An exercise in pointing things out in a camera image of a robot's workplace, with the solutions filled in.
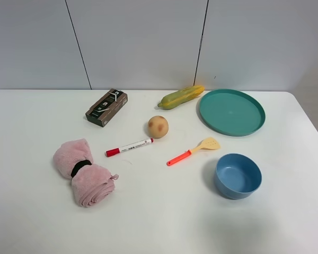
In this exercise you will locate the brown cardboard box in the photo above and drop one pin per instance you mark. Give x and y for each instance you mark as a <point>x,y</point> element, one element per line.
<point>106,107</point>

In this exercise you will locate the teal round plate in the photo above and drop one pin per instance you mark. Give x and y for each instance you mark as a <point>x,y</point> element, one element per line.
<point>231,112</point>

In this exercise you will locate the toy potato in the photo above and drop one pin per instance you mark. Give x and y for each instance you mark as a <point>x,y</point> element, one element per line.
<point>157,127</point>

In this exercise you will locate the black hair band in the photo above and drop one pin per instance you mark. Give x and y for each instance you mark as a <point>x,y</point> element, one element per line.
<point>78,166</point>

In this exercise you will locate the toy corn cob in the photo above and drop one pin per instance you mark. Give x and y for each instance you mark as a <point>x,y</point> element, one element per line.
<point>179,97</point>

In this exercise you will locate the pink rolled towel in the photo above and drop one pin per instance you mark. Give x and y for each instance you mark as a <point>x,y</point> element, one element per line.
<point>92,183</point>

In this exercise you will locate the blue bowl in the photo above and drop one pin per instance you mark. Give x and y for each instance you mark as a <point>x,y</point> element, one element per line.
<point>237,176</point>

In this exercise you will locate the red white marker pen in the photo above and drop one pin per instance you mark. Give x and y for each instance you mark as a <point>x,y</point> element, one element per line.
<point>128,147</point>

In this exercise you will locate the yellow orange toy spatula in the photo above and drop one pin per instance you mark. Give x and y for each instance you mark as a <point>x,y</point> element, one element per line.
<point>206,144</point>

